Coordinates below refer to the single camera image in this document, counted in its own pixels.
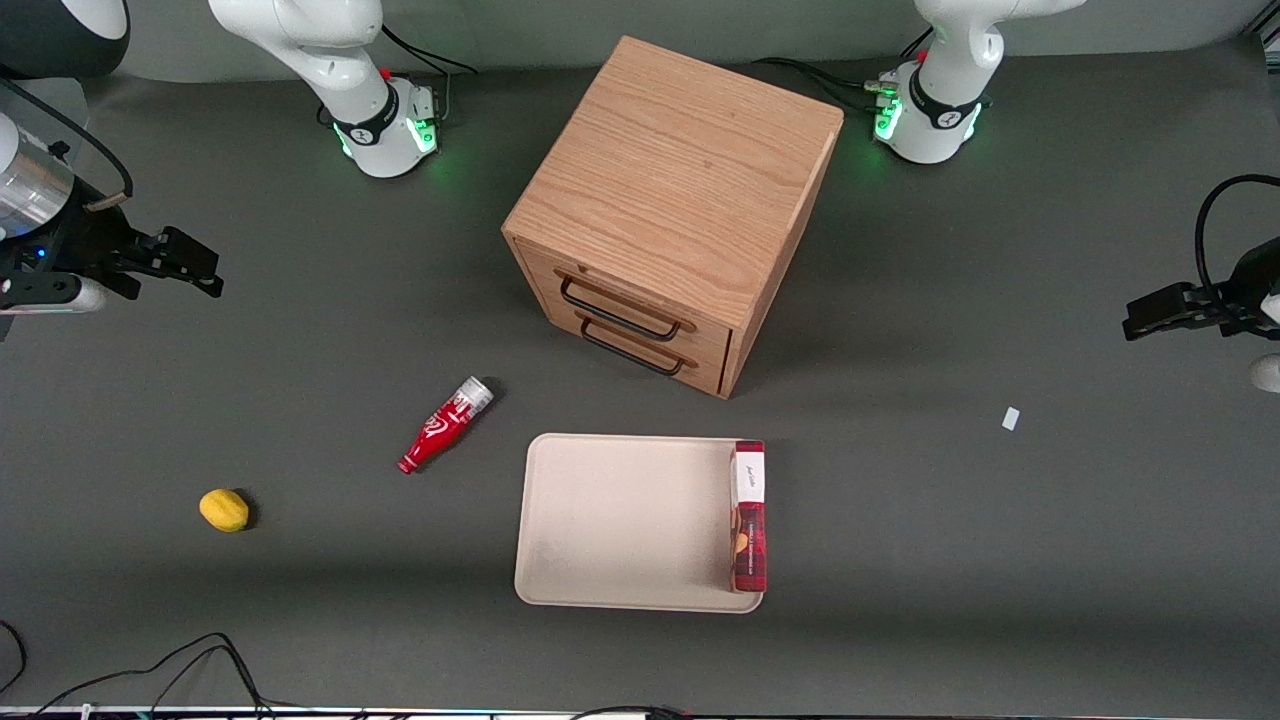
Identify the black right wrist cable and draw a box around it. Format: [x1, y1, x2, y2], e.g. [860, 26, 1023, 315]
[0, 78, 135, 213]

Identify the red coke bottle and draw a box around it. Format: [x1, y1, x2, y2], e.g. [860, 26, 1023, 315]
[397, 376, 495, 476]

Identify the black arm base cable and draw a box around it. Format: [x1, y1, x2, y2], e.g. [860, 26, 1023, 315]
[754, 28, 935, 115]
[378, 24, 479, 123]

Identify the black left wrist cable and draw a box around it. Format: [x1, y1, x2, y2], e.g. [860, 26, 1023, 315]
[1194, 174, 1280, 293]

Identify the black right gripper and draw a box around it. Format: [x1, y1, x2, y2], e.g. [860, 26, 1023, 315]
[0, 188, 224, 301]

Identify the black wire drawer handle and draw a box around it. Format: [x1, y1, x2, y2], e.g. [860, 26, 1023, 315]
[559, 274, 697, 343]
[577, 317, 693, 378]

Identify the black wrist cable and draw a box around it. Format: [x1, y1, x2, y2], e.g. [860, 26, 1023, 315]
[0, 78, 135, 213]
[1194, 174, 1280, 293]

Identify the red and white carton box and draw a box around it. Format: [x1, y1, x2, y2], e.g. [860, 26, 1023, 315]
[729, 440, 769, 594]

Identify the black left arm base cable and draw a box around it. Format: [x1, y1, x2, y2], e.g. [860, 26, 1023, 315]
[754, 28, 935, 115]

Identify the yellow lemon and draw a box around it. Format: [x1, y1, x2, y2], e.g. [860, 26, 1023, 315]
[199, 488, 251, 533]

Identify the black table edge cable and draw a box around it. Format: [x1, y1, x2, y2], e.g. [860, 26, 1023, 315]
[568, 704, 693, 720]
[0, 620, 28, 693]
[28, 632, 276, 720]

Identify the wooden drawer cabinet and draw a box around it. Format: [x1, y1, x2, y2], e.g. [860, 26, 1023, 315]
[502, 36, 845, 401]

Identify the beige plastic tray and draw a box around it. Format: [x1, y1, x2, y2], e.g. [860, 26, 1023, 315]
[514, 432, 767, 613]

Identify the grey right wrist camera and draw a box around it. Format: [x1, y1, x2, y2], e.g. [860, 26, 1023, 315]
[0, 274, 107, 317]

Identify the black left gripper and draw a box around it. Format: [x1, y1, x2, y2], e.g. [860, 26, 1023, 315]
[1122, 238, 1280, 343]

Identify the black right arm base cable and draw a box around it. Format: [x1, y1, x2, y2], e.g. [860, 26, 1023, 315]
[378, 24, 479, 123]

